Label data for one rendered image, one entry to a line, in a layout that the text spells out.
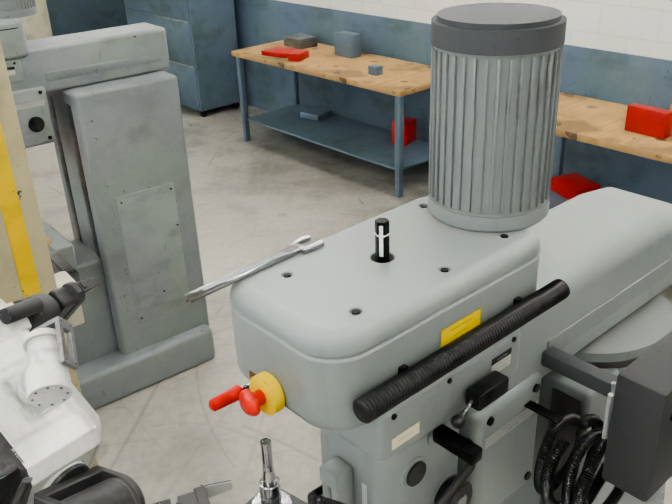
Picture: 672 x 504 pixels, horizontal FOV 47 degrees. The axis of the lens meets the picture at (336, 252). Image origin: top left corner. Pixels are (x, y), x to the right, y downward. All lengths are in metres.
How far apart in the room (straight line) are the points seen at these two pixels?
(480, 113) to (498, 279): 0.25
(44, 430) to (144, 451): 2.49
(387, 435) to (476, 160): 0.43
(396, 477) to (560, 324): 0.42
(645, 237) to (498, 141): 0.54
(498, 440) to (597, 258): 0.39
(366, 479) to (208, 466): 2.42
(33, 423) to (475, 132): 0.83
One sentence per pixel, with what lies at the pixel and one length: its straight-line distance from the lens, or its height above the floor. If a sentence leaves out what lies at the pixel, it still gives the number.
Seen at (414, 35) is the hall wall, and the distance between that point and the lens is 6.82.
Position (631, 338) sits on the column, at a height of 1.56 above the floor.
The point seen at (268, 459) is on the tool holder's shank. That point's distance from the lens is 1.70.
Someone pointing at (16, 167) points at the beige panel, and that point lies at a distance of 2.70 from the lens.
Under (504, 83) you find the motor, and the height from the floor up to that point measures 2.13.
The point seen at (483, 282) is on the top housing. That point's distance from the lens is 1.14.
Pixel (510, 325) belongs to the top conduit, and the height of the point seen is 1.80.
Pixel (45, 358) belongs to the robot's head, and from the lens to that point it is 1.28.
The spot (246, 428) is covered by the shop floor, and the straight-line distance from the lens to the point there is 3.83.
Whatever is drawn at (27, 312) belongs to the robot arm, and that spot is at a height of 1.61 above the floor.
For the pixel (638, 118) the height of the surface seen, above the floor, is 0.97.
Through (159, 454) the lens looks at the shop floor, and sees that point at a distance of 3.78.
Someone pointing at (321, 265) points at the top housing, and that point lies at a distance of 1.14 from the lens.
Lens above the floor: 2.42
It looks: 27 degrees down
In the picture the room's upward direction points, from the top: 2 degrees counter-clockwise
